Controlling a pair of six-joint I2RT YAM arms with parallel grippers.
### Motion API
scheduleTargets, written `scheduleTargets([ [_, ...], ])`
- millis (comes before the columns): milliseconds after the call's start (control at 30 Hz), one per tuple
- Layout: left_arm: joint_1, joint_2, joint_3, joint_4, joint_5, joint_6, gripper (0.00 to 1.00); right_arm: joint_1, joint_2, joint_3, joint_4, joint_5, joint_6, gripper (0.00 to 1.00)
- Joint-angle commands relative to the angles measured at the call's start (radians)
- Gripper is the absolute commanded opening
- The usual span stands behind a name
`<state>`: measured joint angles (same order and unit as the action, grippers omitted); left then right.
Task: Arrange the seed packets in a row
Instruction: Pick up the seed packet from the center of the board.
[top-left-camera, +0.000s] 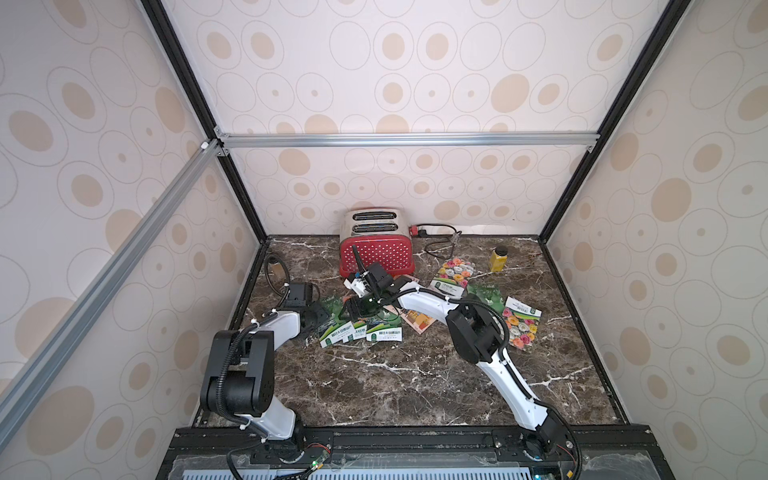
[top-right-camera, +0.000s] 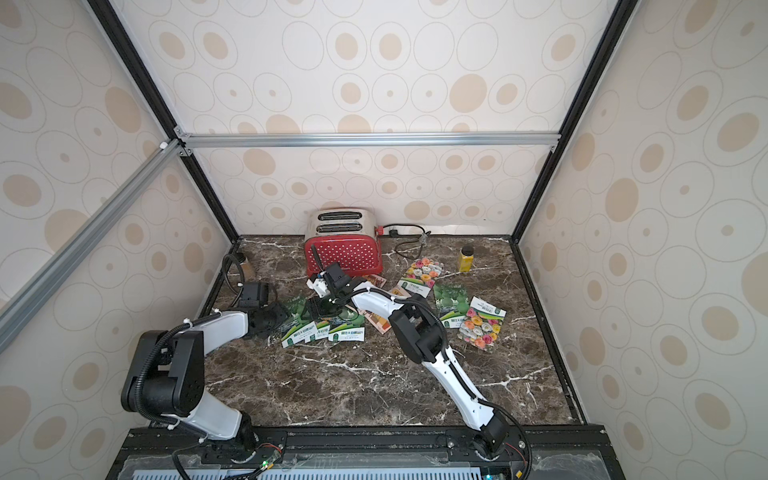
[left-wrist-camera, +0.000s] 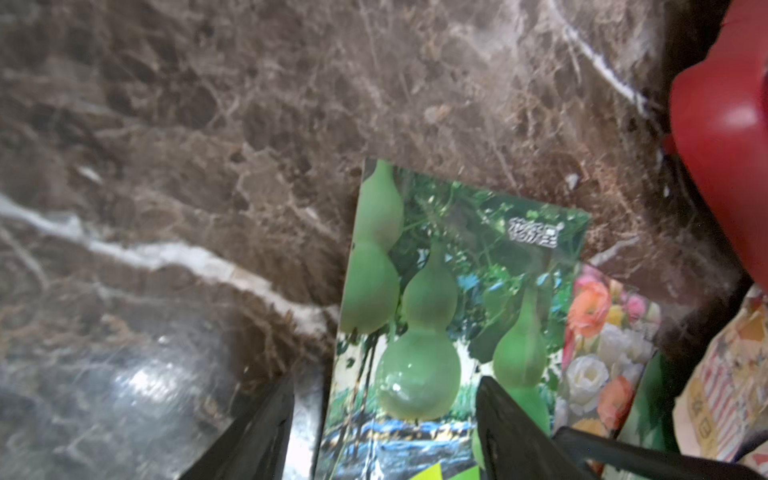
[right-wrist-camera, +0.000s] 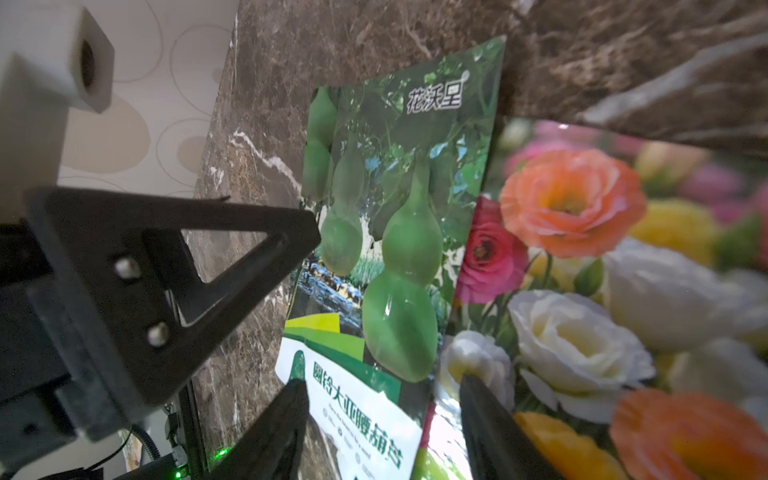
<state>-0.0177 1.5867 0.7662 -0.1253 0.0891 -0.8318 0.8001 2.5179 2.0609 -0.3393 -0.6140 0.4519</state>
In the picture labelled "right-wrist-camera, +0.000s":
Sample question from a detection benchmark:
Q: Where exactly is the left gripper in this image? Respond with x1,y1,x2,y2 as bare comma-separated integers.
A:
1,1,320,473

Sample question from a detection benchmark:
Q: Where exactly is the green gourd packet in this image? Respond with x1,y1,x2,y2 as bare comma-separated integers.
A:
275,36,506,479

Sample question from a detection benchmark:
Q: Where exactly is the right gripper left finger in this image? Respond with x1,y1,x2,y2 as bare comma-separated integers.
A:
207,379,309,480

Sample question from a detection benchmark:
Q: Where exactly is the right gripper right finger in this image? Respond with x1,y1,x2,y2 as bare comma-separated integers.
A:
459,375,562,480

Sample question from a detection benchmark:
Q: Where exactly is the flower seed packet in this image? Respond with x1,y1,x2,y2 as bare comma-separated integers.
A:
413,118,767,479

